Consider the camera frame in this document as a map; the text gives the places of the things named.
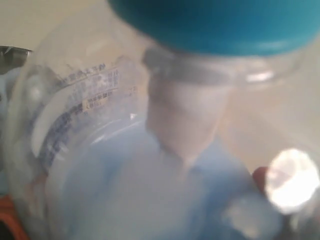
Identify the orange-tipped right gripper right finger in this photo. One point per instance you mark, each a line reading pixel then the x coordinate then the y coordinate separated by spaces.
pixel 259 177

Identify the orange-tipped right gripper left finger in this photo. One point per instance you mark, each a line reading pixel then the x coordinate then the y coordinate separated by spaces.
pixel 9 217

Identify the clear pump bottle blue lotion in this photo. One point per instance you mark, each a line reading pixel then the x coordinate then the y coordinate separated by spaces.
pixel 145 120

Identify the round steel plate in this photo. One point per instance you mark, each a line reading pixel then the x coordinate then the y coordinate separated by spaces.
pixel 12 57

